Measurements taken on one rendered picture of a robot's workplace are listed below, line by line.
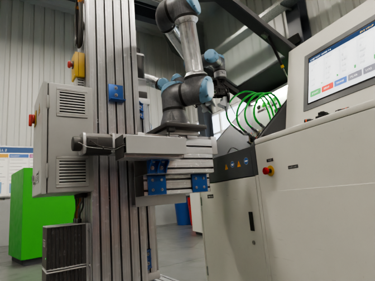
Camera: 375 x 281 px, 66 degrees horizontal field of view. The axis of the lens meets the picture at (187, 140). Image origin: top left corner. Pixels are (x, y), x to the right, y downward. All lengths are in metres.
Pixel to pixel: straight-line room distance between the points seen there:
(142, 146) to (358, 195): 0.80
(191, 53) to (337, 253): 1.04
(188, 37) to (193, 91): 0.26
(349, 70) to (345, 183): 0.59
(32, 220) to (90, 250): 3.27
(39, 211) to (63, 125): 3.37
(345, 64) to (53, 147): 1.38
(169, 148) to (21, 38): 8.11
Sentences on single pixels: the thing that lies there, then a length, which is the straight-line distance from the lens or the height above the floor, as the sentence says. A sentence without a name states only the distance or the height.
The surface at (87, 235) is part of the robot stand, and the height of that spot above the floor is 0.58.
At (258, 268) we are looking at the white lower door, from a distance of 1.70.
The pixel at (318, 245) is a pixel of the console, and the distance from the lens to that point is 1.36.
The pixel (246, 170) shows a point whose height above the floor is 0.83.
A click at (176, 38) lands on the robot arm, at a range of 1.65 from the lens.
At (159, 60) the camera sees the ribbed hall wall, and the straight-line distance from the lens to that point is 10.16.
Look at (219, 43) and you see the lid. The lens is 2.17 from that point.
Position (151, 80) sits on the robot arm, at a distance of 1.92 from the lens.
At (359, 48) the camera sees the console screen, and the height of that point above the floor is 1.31.
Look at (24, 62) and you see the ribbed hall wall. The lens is 8.74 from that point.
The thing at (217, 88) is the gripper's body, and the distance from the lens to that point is 1.76.
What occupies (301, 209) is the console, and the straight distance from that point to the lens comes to 1.39.
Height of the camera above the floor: 0.70
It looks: 11 degrees up
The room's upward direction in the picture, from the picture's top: 5 degrees counter-clockwise
